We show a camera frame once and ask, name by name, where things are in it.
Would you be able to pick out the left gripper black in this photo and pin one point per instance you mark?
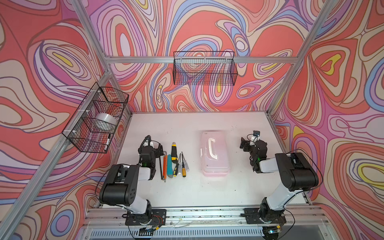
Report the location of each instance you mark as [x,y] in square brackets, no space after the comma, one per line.
[151,149]

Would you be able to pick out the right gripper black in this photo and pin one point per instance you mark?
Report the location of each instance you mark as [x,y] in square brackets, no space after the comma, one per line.
[250,146]

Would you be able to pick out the red handled hex key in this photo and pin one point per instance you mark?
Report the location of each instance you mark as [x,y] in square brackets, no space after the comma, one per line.
[165,166]

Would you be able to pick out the pink translucent plastic tool box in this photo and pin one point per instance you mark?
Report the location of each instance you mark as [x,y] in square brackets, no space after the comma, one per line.
[214,155]

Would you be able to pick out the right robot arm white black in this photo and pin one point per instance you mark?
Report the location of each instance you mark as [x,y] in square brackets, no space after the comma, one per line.
[296,174]

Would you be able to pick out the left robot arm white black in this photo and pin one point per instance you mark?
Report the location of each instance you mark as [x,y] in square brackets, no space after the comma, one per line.
[120,188]

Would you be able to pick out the black yellow utility knife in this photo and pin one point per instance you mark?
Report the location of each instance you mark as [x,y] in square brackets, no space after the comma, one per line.
[174,155]

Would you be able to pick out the teal utility knife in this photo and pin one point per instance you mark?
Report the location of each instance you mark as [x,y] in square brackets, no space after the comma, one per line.
[169,167]

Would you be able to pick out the black yellow small screwdriver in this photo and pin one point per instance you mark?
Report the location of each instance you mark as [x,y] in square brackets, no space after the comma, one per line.
[176,168]

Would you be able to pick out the marker pen in basket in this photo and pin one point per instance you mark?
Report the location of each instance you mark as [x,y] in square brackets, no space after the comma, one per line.
[107,142]

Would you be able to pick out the orange handled screwdriver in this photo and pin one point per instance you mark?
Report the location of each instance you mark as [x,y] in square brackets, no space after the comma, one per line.
[184,171]

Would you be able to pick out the clear handled screwdriver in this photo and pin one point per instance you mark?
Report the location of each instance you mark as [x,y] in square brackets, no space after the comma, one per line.
[185,163]

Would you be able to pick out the grey duct tape roll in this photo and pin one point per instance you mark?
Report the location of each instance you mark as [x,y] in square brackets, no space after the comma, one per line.
[106,118]

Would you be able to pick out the black wire basket left wall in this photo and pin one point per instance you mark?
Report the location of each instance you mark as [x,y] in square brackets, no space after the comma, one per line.
[84,131]

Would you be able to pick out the black wire basket wall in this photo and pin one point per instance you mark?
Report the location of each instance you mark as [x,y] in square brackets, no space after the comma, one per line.
[204,68]
[84,131]

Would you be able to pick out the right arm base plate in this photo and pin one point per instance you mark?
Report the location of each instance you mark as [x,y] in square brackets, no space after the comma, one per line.
[263,216]

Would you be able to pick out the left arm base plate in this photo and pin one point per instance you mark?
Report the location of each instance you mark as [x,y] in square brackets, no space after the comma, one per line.
[154,218]

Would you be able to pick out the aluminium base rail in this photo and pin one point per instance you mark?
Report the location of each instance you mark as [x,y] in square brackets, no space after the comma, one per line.
[300,222]

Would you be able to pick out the black wire basket back wall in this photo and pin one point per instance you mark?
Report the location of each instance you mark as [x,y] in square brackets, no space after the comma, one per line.
[204,68]

